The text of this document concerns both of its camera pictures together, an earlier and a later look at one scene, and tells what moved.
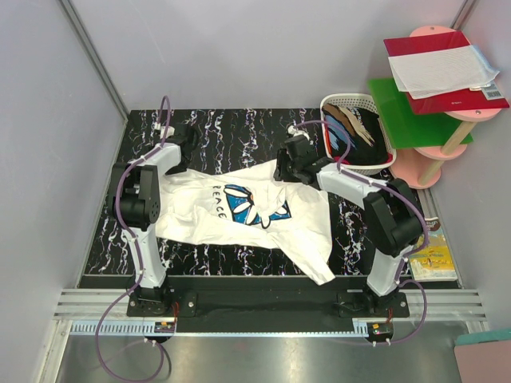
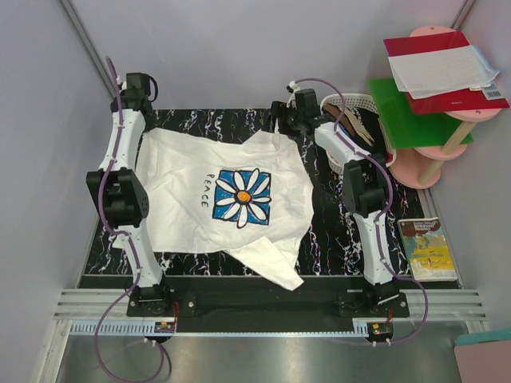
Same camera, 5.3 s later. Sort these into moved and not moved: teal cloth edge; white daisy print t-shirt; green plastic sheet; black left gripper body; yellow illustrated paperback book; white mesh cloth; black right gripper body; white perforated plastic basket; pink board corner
Moved: white daisy print t-shirt; black right gripper body; black left gripper body
Not moved: white perforated plastic basket; white mesh cloth; yellow illustrated paperback book; green plastic sheet; pink board corner; teal cloth edge
